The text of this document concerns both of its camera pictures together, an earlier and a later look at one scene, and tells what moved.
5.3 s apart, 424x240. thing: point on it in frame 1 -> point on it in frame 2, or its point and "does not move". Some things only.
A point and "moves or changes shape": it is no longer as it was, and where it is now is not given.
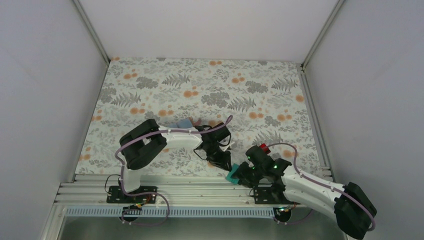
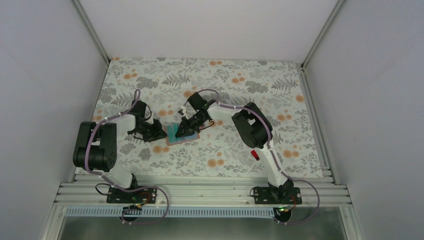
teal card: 229,178 moves or changes shape
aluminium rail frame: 191,190 does not move
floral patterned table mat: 266,99 does not move
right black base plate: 271,195 does not move
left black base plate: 116,195 does not move
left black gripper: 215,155 -> 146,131
